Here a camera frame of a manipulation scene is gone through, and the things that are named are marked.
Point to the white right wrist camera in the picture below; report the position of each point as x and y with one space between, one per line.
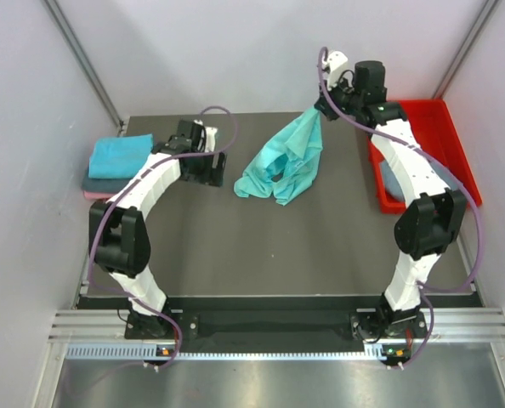
333 64

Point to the folded pink t-shirt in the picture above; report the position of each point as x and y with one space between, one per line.
94 196

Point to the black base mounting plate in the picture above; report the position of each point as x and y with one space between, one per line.
244 326

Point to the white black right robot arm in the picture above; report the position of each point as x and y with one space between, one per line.
434 211

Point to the right aluminium corner post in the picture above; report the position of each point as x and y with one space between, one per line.
471 37

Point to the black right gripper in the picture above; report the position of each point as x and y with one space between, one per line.
322 105

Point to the left aluminium corner post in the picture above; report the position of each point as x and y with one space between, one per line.
63 25

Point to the red plastic bin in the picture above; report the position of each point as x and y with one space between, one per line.
434 130

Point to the slotted grey cable duct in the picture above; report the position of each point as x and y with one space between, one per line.
155 352

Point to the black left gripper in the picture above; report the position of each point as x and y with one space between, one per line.
207 176

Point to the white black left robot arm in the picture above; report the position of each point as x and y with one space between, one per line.
118 238

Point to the folded blue t-shirt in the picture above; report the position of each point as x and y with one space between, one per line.
119 158

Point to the turquoise t-shirt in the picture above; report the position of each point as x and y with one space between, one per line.
287 164

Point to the aluminium corner post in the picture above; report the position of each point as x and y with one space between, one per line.
63 25
471 37

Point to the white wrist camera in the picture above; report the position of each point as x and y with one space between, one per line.
209 139
333 64

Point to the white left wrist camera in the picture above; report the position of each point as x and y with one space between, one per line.
209 139

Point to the grey-blue t-shirt in bin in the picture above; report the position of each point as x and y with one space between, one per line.
390 180

